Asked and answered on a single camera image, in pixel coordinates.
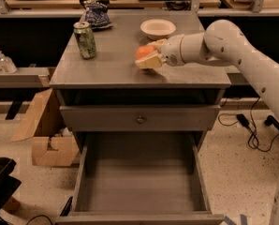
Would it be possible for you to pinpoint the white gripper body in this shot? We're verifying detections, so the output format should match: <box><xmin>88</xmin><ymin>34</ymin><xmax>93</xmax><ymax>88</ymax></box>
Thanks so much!
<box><xmin>161</xmin><ymin>35</ymin><xmax>184</xmax><ymax>67</ymax></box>

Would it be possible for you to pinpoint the orange fruit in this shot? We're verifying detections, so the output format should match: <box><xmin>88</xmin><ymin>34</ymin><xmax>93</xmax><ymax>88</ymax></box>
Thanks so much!
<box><xmin>136</xmin><ymin>45</ymin><xmax>156</xmax><ymax>60</ymax></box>

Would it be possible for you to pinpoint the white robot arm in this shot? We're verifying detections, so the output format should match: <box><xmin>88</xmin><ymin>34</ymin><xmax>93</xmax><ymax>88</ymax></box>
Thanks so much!
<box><xmin>135</xmin><ymin>20</ymin><xmax>279</xmax><ymax>129</ymax></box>

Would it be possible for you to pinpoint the grey wooden drawer cabinet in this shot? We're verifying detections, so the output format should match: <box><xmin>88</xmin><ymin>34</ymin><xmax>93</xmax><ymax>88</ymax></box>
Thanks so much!
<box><xmin>49</xmin><ymin>8</ymin><xmax>232</xmax><ymax>225</ymax></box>

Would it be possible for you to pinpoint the closed top drawer with knob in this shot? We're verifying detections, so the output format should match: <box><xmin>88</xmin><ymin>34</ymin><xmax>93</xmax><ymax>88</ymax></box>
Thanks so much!
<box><xmin>60</xmin><ymin>105</ymin><xmax>220</xmax><ymax>132</ymax></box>

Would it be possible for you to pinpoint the open middle drawer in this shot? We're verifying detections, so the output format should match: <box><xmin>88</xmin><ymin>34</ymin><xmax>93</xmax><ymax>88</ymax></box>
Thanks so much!
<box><xmin>56</xmin><ymin>132</ymin><xmax>224</xmax><ymax>225</ymax></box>

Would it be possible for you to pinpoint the white paper bowl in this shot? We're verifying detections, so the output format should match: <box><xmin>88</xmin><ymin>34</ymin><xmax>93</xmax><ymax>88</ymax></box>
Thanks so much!
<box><xmin>140</xmin><ymin>19</ymin><xmax>176</xmax><ymax>40</ymax></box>

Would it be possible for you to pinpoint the blue chip bag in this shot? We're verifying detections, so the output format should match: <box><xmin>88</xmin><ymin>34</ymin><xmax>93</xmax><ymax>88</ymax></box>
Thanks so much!
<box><xmin>80</xmin><ymin>0</ymin><xmax>112</xmax><ymax>30</ymax></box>

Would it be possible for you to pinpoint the green soda can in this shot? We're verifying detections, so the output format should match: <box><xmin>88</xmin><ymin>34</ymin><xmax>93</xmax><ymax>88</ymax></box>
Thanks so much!
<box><xmin>73</xmin><ymin>22</ymin><xmax>96</xmax><ymax>59</ymax></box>

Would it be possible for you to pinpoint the cardboard box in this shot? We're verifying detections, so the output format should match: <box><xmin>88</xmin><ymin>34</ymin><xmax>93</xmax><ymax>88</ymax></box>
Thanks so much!
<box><xmin>11</xmin><ymin>88</ymin><xmax>79</xmax><ymax>167</ymax></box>

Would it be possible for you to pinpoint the black chair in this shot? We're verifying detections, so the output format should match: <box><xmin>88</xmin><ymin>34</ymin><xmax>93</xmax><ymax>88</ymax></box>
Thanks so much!
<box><xmin>0</xmin><ymin>157</ymin><xmax>21</xmax><ymax>225</ymax></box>

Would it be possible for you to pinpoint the black power cable on floor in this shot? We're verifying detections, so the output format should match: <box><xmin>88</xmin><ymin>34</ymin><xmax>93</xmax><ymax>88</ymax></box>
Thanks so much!
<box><xmin>217</xmin><ymin>97</ymin><xmax>279</xmax><ymax>154</ymax></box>

